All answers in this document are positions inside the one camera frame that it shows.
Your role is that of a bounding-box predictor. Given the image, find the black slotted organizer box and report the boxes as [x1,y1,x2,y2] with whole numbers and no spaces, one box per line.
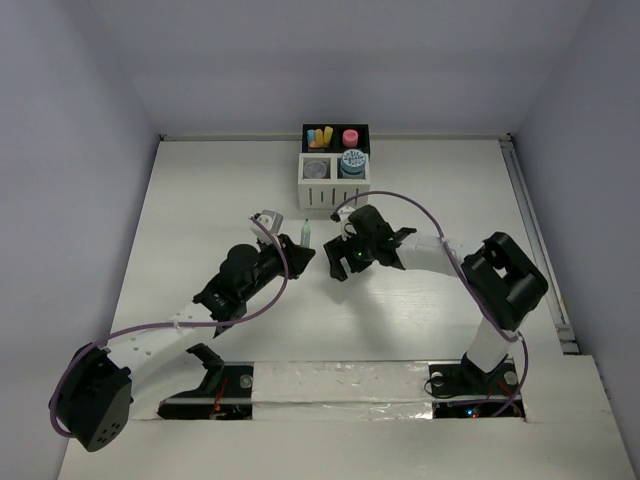
[301,122,371,154]

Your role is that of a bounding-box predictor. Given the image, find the green highlighter marker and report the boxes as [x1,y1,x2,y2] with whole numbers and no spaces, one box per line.
[300,219,311,248]

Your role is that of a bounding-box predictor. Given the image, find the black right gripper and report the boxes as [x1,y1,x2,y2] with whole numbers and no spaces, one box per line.
[324,229,376,281]

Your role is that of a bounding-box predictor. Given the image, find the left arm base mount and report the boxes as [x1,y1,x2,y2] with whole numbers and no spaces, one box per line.
[157,343,254,421]

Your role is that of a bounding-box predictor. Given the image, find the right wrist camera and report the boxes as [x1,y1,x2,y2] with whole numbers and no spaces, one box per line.
[330,205,357,240]

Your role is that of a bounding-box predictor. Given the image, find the white slotted organizer box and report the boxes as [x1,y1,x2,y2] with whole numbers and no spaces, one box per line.
[297,153,371,211]

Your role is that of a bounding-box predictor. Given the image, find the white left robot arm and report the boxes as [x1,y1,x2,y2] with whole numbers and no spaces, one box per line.
[48,234,316,452]

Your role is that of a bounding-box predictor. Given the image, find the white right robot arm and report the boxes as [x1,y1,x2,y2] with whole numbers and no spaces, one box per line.
[324,205,548,392]

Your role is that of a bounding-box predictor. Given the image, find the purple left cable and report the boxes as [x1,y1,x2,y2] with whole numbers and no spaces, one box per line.
[49,219,291,440]

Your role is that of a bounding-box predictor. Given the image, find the clear jar of paperclips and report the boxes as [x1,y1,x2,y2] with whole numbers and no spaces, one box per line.
[303,159,330,180]

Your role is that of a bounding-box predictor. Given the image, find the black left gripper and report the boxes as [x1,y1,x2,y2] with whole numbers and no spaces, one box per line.
[240,233,313,302]

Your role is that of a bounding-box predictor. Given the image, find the yellow marker cap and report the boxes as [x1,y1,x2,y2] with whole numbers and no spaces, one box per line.
[323,126,334,148]

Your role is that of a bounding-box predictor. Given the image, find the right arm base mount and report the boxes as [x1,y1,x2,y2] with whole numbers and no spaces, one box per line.
[423,359,526,419]

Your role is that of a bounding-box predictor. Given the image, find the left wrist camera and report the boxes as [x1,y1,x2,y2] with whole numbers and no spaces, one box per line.
[250,210,284,245]

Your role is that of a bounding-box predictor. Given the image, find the pink-capped tube of crayons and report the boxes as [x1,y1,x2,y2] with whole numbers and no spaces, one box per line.
[341,129,359,149]

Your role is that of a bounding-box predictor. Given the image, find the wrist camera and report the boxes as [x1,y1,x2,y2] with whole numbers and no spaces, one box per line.
[250,210,284,245]
[330,205,357,240]

